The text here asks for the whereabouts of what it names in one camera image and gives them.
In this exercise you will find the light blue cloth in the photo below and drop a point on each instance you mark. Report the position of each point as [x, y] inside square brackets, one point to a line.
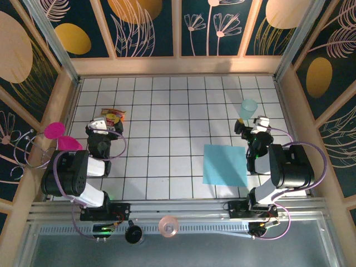
[222, 167]

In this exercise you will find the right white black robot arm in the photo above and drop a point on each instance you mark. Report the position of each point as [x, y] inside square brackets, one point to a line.
[292, 167]

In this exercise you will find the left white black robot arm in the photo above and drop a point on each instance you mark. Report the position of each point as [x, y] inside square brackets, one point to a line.
[69, 172]

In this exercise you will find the grey metal sheet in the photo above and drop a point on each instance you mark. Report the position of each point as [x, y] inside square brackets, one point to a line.
[180, 253]

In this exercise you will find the colourful candy bag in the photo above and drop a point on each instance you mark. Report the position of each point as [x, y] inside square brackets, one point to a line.
[111, 111]

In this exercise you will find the translucent teal plastic cup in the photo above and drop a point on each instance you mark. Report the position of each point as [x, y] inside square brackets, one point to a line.
[247, 108]

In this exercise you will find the pink wine glass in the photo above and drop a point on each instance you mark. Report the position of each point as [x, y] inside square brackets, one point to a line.
[55, 130]

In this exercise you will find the black round cap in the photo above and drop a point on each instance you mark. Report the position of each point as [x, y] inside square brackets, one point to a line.
[133, 235]

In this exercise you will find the perforated metal strip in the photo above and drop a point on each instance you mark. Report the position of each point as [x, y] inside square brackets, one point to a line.
[200, 228]

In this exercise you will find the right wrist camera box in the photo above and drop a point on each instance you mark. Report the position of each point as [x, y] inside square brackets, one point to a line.
[261, 123]

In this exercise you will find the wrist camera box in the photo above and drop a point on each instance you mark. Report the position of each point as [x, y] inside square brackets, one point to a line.
[261, 123]
[98, 125]

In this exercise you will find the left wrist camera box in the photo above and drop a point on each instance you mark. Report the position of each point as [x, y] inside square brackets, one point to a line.
[98, 125]

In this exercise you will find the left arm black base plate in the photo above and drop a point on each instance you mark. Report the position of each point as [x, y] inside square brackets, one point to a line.
[122, 211]

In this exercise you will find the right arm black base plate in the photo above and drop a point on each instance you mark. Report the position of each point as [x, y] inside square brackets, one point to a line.
[236, 210]

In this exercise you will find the aluminium frame post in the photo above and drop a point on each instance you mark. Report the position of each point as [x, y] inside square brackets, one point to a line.
[53, 39]
[297, 39]

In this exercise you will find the aluminium mounting rail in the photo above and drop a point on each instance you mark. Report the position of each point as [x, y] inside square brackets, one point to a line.
[180, 208]

